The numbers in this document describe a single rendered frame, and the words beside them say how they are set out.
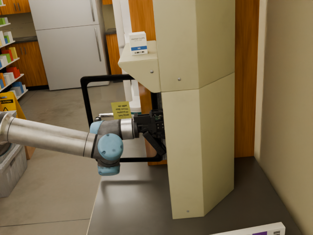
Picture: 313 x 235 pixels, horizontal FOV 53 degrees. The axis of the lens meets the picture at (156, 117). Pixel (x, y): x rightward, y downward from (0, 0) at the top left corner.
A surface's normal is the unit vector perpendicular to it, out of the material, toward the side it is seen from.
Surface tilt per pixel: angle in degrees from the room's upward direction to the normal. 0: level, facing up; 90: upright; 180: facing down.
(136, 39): 90
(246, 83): 90
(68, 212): 0
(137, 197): 0
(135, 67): 90
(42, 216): 0
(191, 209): 90
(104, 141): 49
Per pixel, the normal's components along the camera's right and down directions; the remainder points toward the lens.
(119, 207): -0.09, -0.92
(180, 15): 0.02, 0.39
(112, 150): 0.20, -0.34
